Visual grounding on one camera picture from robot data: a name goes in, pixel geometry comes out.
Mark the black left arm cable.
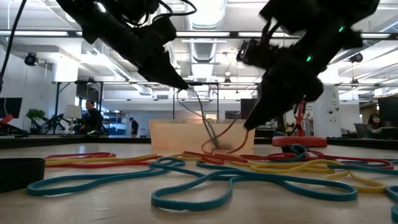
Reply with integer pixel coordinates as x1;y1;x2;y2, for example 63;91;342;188
123;0;198;27

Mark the black ceiling-hung device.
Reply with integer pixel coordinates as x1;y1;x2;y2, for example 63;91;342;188
348;52;364;64
24;52;39;67

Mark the wide black rubber band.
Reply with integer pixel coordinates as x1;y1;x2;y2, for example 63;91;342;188
0;157;47;194

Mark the black hanging cable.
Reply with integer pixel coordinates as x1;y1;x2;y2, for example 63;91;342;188
0;0;28;94

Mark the potted green plant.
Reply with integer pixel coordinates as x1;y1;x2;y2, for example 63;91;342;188
25;108;46;131

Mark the black monitor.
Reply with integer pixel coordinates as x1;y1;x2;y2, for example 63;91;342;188
0;97;24;119
377;95;398;125

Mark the black metal table frame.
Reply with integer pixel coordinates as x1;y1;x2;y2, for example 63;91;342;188
51;80;105;136
172;81;220;121

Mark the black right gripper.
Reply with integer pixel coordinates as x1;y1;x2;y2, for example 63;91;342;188
243;58;325;131

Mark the person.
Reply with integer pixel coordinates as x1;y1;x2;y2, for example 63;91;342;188
128;116;140;138
366;113;386;135
79;99;104;138

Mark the orange translucent plastic bin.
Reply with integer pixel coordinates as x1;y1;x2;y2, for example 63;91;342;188
149;119;256;154

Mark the white shade table lamp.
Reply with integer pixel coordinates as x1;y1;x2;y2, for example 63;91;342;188
63;105;83;135

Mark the black aluminium table frame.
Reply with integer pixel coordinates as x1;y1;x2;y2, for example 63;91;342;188
0;136;398;151

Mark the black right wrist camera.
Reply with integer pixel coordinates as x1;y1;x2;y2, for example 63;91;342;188
235;39;265;68

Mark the red desk lamp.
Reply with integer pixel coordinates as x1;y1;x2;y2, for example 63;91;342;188
271;98;328;148

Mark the yellow rubber band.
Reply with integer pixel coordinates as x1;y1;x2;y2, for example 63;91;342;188
45;153;160;166
251;159;345;175
324;169;389;194

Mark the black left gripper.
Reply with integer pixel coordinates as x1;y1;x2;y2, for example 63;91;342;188
93;18;190;91

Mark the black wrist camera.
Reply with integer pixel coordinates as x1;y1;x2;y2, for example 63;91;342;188
235;39;265;68
150;14;178;44

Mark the dark red rubber band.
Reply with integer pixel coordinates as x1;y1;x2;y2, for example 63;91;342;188
239;151;312;162

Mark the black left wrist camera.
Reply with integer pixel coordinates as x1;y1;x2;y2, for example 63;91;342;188
150;14;178;44

